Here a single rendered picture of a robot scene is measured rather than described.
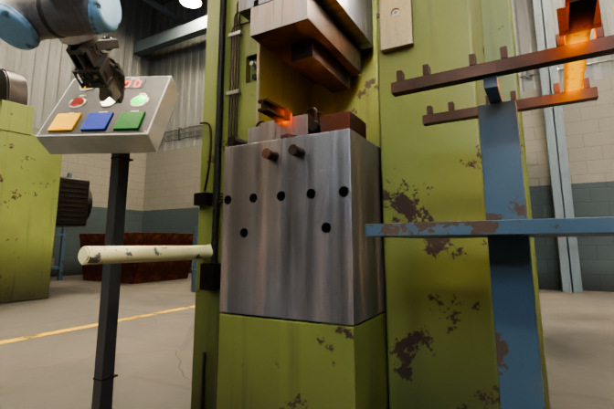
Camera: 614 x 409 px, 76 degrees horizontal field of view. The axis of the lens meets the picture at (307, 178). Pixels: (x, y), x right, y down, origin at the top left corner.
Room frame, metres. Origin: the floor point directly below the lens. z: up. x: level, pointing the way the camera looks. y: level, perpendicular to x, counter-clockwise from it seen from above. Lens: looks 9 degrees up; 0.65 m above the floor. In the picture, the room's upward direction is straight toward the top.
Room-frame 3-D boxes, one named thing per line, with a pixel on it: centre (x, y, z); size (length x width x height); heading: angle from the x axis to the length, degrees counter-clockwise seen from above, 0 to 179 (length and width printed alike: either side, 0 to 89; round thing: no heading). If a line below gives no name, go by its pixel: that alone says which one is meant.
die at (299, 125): (1.25, -0.02, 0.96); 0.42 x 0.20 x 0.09; 151
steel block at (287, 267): (1.23, -0.07, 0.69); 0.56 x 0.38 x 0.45; 151
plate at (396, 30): (1.03, -0.25, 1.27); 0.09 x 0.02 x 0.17; 61
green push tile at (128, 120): (1.13, 0.53, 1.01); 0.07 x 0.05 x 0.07; 86
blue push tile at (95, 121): (1.14, 0.62, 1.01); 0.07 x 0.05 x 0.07; 86
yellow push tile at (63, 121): (1.14, 0.72, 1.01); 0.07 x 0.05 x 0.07; 86
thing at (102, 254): (1.15, 0.43, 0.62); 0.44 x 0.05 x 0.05; 151
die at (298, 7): (1.25, -0.02, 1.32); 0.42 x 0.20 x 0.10; 151
